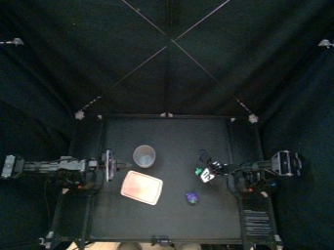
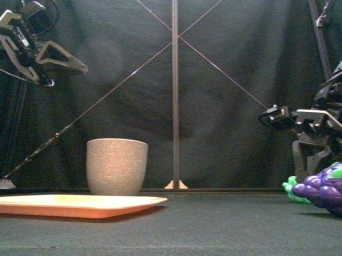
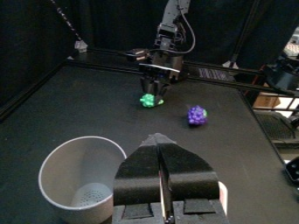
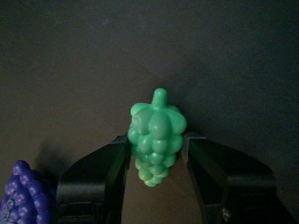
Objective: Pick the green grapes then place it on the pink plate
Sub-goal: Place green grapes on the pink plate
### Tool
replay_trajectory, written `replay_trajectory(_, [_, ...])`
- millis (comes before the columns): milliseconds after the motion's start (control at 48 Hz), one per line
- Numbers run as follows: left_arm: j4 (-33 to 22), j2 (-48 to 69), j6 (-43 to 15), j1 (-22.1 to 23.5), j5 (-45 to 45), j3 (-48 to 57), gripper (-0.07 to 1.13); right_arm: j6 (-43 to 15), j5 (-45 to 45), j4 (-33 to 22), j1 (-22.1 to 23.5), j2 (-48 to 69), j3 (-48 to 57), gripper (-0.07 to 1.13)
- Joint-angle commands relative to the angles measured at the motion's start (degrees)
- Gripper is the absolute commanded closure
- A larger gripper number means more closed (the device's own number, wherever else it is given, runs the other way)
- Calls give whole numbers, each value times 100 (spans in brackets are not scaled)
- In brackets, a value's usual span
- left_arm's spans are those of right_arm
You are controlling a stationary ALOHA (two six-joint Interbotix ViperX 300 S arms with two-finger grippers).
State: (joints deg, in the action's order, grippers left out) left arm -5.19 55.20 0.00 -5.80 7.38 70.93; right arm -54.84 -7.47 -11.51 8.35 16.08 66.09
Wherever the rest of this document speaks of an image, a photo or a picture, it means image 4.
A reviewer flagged green toy grape bunch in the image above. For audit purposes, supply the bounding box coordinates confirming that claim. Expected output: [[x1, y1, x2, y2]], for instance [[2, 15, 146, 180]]
[[125, 87, 188, 188]]

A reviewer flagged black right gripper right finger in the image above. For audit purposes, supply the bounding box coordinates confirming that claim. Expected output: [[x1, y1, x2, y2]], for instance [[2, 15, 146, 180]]
[[181, 131, 299, 224]]

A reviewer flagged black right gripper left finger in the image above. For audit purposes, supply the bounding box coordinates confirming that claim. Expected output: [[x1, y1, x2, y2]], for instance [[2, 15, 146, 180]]
[[53, 134, 132, 224]]

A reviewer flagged purple toy grape bunch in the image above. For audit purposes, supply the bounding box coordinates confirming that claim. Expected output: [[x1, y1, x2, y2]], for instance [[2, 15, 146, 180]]
[[0, 159, 56, 224]]

